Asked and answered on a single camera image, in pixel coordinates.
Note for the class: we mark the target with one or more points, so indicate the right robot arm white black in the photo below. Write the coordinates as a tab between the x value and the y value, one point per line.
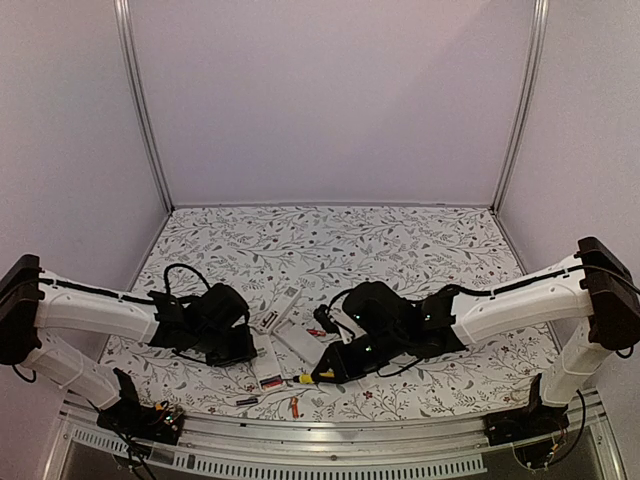
592	286

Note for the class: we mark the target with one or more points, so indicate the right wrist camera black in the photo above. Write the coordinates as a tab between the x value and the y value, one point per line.
322	314

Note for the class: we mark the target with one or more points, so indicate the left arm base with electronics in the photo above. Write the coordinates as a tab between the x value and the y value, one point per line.
161	423

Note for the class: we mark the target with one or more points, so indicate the right aluminium frame post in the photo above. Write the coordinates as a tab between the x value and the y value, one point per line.
527	91

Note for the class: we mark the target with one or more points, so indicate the aluminium frame post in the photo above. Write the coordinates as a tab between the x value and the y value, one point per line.
527	91
132	69

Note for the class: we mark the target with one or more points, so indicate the left aluminium frame post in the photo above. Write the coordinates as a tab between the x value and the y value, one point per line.
132	69

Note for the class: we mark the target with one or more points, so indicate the white remote control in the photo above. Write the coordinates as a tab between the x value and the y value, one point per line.
300	342

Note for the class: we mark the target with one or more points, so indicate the yellow handled screwdriver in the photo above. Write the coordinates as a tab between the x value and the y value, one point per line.
314	378

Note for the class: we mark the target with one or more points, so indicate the red purple batteries in remote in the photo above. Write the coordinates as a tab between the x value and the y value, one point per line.
271	384

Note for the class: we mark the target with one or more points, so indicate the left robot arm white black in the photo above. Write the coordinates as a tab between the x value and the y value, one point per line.
35	302

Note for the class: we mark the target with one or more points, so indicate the floral patterned table mat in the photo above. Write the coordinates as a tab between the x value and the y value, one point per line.
260	251

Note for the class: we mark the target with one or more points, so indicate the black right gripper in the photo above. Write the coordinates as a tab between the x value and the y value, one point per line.
330	358

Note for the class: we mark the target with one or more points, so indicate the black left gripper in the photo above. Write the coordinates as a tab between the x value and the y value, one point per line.
245	350

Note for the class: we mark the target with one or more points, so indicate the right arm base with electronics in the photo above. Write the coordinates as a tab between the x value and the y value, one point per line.
524	423

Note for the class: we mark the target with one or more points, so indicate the long white remote with buttons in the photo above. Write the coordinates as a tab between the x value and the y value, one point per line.
279	310

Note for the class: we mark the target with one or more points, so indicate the small white remote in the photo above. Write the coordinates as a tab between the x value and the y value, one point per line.
265	364

